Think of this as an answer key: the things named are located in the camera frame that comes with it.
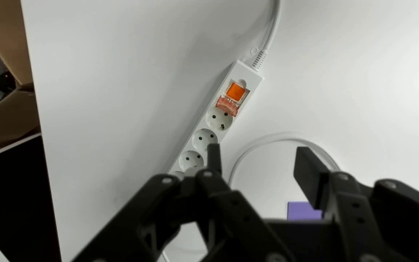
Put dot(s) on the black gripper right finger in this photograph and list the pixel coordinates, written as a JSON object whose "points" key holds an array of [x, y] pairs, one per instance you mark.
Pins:
{"points": [[376, 224]]}

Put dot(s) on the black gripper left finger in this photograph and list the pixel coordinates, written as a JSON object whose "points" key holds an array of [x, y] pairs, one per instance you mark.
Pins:
{"points": [[228, 227]]}

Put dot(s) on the white power strip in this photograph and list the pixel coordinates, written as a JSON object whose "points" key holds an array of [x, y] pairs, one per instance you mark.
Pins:
{"points": [[214, 123]]}

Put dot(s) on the purple paper sheet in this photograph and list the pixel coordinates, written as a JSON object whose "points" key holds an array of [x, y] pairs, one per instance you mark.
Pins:
{"points": [[301, 212]]}

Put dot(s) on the cardboard box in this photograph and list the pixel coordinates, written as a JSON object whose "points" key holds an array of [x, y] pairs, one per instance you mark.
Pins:
{"points": [[17, 103]]}

